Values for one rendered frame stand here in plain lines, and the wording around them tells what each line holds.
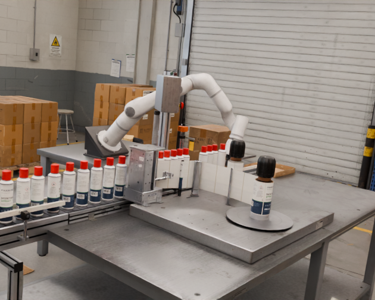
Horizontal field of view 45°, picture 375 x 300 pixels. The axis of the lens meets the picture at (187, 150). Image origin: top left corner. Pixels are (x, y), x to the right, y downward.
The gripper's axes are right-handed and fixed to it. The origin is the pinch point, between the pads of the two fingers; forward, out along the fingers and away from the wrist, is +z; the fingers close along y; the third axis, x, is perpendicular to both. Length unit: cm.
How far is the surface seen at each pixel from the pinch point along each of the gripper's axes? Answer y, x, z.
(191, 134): -39.0, 4.9, -13.9
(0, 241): 5, -142, 65
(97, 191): 2, -101, 38
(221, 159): 1.7, -10.9, -0.2
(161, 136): -15, -52, 0
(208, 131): -26.0, 4.3, -18.2
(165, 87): -4, -74, -22
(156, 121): -9, -66, -5
